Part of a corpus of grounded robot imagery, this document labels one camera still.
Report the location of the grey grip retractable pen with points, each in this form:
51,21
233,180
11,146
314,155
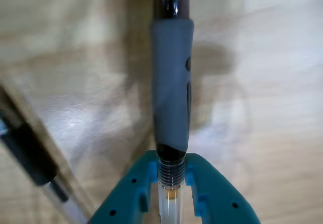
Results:
171,82

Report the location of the clear pen with black grip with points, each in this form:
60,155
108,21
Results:
30,153

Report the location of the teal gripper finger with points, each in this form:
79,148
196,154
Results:
123,198
219,198

